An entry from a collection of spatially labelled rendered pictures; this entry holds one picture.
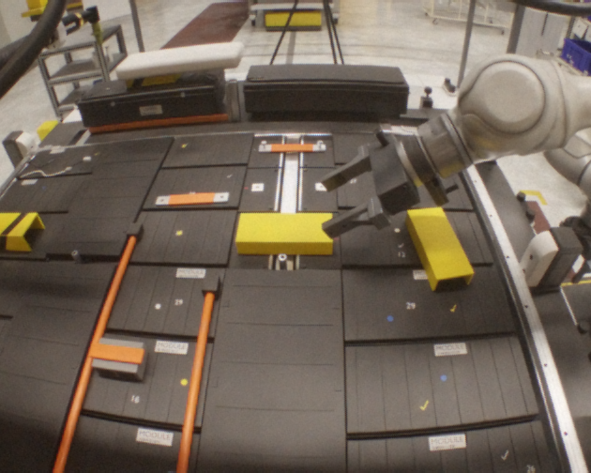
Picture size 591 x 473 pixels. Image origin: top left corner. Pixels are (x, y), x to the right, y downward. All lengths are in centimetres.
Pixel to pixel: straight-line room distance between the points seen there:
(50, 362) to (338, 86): 87
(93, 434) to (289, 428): 27
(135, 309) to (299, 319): 26
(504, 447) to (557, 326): 38
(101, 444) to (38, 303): 30
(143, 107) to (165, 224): 45
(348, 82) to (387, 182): 50
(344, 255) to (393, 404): 27
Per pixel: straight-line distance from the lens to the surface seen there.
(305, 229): 69
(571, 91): 46
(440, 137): 58
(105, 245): 78
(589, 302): 185
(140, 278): 71
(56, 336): 70
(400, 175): 58
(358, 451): 52
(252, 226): 71
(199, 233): 74
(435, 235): 70
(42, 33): 59
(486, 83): 40
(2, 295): 85
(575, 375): 85
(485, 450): 56
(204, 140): 100
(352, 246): 69
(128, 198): 87
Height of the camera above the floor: 151
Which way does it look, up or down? 45 degrees down
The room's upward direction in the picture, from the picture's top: 2 degrees counter-clockwise
